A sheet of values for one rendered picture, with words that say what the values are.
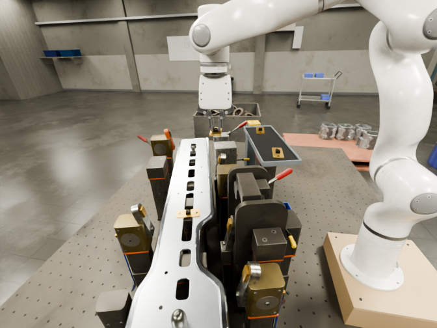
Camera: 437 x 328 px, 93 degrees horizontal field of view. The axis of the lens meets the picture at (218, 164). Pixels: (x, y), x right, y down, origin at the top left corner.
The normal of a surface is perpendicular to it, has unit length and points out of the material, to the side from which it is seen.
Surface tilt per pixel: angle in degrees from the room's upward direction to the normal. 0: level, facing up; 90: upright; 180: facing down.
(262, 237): 0
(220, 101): 93
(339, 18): 90
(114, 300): 0
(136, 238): 90
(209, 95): 91
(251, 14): 76
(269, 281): 0
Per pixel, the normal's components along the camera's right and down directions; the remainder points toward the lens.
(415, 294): -0.06, -0.90
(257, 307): 0.07, 0.49
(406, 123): -0.49, 0.52
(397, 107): -0.79, 0.40
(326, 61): -0.20, 0.49
